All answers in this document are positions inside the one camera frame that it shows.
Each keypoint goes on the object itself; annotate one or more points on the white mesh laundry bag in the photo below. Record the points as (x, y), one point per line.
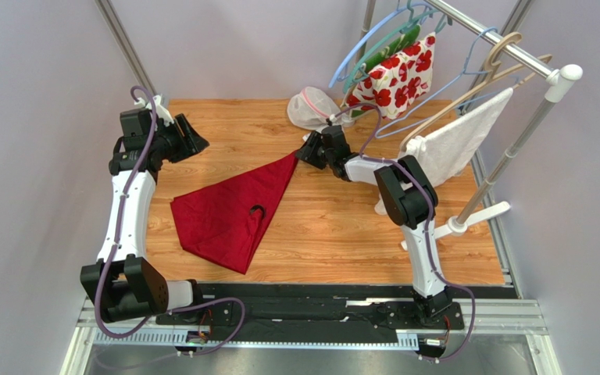
(311, 108)

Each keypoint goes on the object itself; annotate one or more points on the light blue hanger right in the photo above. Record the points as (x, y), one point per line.
(445, 83)

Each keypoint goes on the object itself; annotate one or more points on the light blue hanger left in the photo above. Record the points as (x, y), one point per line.
(417, 12)

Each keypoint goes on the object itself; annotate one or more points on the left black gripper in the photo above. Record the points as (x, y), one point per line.
(192, 142)

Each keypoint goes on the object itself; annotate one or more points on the teal hanger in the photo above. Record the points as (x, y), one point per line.
(388, 49)

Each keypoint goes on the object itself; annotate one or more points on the black spoon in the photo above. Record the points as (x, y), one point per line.
(258, 210)

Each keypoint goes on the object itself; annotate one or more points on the white towel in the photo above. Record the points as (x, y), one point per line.
(444, 153)

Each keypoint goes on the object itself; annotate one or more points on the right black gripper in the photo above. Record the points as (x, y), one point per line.
(313, 151)

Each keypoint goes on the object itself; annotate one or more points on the light blue hanger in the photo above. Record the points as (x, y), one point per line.
(445, 83)
(417, 12)

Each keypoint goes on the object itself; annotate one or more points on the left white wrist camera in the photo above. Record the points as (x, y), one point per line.
(162, 113)

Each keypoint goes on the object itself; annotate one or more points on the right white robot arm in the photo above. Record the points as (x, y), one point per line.
(409, 200)

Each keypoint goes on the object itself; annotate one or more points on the red floral cloth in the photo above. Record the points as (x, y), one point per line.
(394, 84)

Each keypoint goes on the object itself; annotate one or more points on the white metal clothes rack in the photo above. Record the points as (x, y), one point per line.
(559, 81)

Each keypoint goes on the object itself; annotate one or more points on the dark red cloth napkin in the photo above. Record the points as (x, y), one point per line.
(213, 222)

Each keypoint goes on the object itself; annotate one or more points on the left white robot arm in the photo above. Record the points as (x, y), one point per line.
(128, 223)

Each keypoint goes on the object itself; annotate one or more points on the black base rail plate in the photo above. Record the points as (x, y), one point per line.
(306, 313)

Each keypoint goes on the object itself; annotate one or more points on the wooden hanger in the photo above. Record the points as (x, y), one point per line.
(491, 66)

